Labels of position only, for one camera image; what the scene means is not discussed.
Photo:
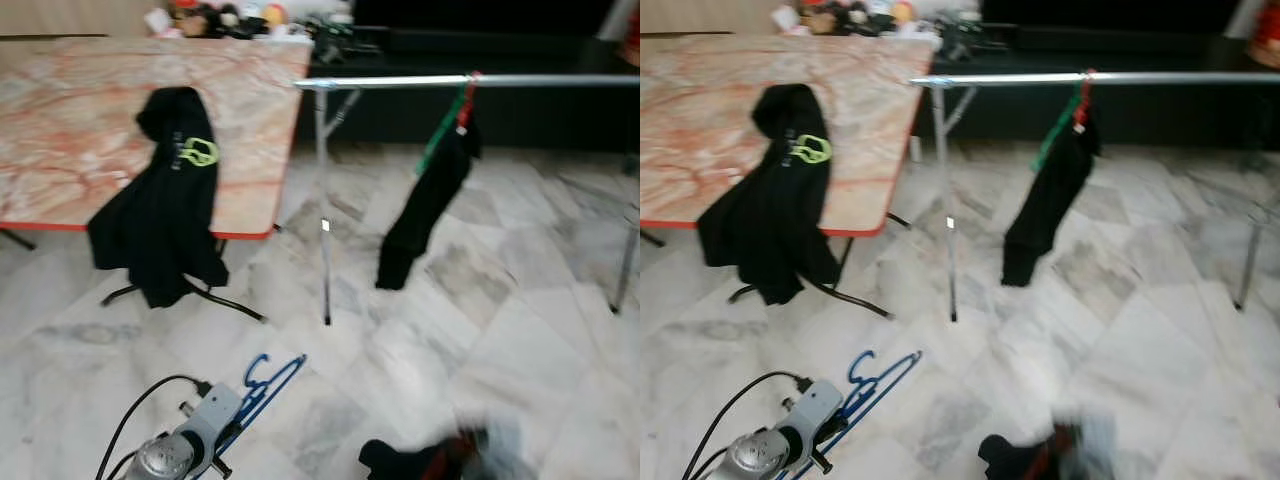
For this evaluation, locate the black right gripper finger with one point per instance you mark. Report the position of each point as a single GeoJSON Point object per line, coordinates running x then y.
{"type": "Point", "coordinates": [400, 462]}
{"type": "Point", "coordinates": [455, 462]}
{"type": "Point", "coordinates": [1062, 458]}
{"type": "Point", "coordinates": [1015, 460]}

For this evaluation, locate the blue hanger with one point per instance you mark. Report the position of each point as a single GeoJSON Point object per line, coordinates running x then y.
{"type": "Point", "coordinates": [880, 391]}
{"type": "Point", "coordinates": [265, 397]}

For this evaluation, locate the black t-shirt green logo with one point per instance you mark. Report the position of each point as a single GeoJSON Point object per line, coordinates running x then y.
{"type": "Point", "coordinates": [160, 220]}
{"type": "Point", "coordinates": [770, 220]}

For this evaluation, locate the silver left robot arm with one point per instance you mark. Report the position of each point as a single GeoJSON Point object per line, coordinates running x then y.
{"type": "Point", "coordinates": [165, 458]}
{"type": "Point", "coordinates": [755, 455]}

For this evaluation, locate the red hanger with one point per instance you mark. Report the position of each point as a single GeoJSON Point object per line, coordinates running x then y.
{"type": "Point", "coordinates": [464, 115]}
{"type": "Point", "coordinates": [1080, 112]}

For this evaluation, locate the plain black garment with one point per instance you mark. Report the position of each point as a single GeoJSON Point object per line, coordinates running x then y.
{"type": "Point", "coordinates": [425, 210]}
{"type": "Point", "coordinates": [1045, 205]}

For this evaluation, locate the marble pattern folding table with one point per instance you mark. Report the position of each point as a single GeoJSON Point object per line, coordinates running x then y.
{"type": "Point", "coordinates": [80, 120]}
{"type": "Point", "coordinates": [700, 120]}

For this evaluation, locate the black TV cabinet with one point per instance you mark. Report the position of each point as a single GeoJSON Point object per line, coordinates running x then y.
{"type": "Point", "coordinates": [1150, 115]}
{"type": "Point", "coordinates": [520, 120]}

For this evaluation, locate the silver metal clothes rack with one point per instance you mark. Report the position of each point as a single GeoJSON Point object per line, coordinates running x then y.
{"type": "Point", "coordinates": [400, 81]}
{"type": "Point", "coordinates": [1000, 78]}

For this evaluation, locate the white open notebook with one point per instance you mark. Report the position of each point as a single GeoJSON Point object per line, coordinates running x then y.
{"type": "Point", "coordinates": [290, 35]}
{"type": "Point", "coordinates": [918, 33]}

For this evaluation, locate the orange red round plush toy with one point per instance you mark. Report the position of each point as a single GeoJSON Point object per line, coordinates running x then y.
{"type": "Point", "coordinates": [273, 14]}
{"type": "Point", "coordinates": [902, 13]}

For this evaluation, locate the beige wooden cabinet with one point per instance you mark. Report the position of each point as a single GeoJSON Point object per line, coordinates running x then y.
{"type": "Point", "coordinates": [70, 18]}
{"type": "Point", "coordinates": [705, 16]}

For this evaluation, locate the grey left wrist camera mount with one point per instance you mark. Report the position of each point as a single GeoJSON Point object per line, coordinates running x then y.
{"type": "Point", "coordinates": [812, 415]}
{"type": "Point", "coordinates": [212, 420]}

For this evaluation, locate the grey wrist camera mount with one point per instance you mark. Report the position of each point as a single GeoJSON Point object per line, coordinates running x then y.
{"type": "Point", "coordinates": [212, 420]}
{"type": "Point", "coordinates": [1098, 445]}
{"type": "Point", "coordinates": [495, 450]}
{"type": "Point", "coordinates": [812, 415]}

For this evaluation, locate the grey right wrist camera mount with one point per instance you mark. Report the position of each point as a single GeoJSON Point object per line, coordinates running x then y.
{"type": "Point", "coordinates": [495, 450]}
{"type": "Point", "coordinates": [1098, 445]}

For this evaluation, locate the black metal table leg frame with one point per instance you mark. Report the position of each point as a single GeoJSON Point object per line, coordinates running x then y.
{"type": "Point", "coordinates": [235, 307]}
{"type": "Point", "coordinates": [860, 302]}

